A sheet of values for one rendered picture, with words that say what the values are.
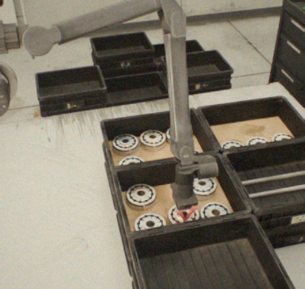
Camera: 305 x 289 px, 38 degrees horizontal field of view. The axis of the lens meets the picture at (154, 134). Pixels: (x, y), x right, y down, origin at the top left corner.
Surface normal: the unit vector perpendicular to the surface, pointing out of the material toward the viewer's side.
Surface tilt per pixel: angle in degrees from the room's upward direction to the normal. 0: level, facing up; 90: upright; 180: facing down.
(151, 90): 0
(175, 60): 62
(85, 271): 0
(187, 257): 0
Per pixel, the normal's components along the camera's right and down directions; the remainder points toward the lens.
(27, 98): 0.00, -0.79
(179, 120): 0.18, 0.06
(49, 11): 0.26, 0.59
